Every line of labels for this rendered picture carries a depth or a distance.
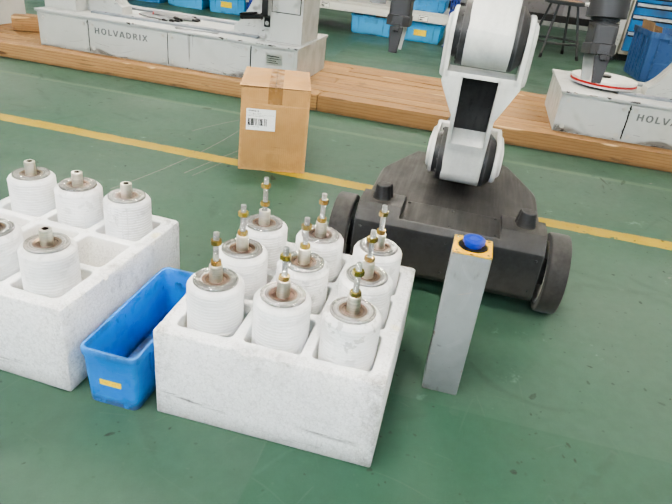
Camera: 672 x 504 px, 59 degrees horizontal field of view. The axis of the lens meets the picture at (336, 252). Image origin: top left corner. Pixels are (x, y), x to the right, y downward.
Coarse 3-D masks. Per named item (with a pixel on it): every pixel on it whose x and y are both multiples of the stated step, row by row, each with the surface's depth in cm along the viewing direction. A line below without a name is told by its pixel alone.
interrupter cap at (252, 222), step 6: (252, 216) 121; (258, 216) 121; (270, 216) 122; (276, 216) 122; (246, 222) 118; (252, 222) 118; (258, 222) 119; (270, 222) 120; (276, 222) 119; (282, 222) 119; (252, 228) 116; (258, 228) 116; (264, 228) 116; (270, 228) 117; (276, 228) 117
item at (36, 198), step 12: (12, 180) 125; (36, 180) 126; (48, 180) 127; (12, 192) 126; (24, 192) 125; (36, 192) 126; (48, 192) 128; (12, 204) 128; (24, 204) 126; (36, 204) 127; (48, 204) 129; (36, 216) 128
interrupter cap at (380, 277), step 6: (348, 270) 105; (378, 270) 106; (384, 270) 107; (348, 276) 103; (354, 276) 104; (378, 276) 105; (384, 276) 105; (360, 282) 102; (366, 282) 102; (372, 282) 103; (378, 282) 103; (384, 282) 103
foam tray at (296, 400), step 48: (336, 288) 114; (192, 336) 96; (240, 336) 97; (384, 336) 102; (192, 384) 100; (240, 384) 97; (288, 384) 95; (336, 384) 92; (384, 384) 91; (240, 432) 102; (288, 432) 100; (336, 432) 97
